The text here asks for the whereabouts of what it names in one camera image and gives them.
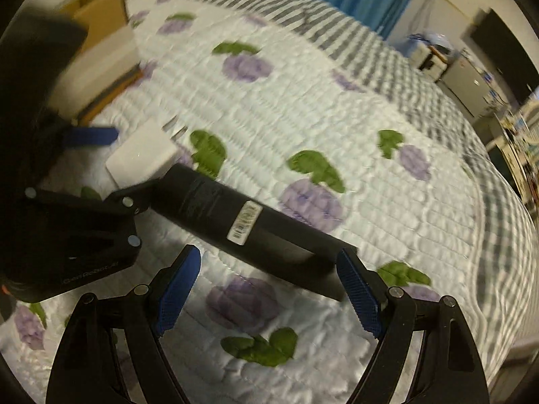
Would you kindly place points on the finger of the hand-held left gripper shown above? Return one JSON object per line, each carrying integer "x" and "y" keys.
{"x": 132, "y": 200}
{"x": 92, "y": 135}

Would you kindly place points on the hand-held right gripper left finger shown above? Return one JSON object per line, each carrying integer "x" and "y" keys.
{"x": 179, "y": 290}

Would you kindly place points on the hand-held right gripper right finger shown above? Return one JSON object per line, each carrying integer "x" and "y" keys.
{"x": 358, "y": 290}

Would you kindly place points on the white USB charger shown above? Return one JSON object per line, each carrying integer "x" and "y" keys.
{"x": 143, "y": 155}

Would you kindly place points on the black tube with barcode label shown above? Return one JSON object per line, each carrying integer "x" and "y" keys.
{"x": 219, "y": 214}

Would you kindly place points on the cardboard box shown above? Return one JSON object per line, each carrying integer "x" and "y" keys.
{"x": 103, "y": 14}

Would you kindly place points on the white dressing table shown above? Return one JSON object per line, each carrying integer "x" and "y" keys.
{"x": 520, "y": 139}

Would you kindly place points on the silver fridge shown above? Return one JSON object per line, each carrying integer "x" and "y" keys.
{"x": 463, "y": 82}

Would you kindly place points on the white suitcase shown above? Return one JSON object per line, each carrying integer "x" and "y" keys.
{"x": 431, "y": 61}

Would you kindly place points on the bed with grey checked sheet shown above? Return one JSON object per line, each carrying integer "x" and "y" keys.
{"x": 358, "y": 38}

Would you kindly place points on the clear plastic bag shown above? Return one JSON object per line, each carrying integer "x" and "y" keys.
{"x": 429, "y": 40}

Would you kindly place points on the black wall television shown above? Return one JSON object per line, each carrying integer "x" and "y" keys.
{"x": 505, "y": 46}

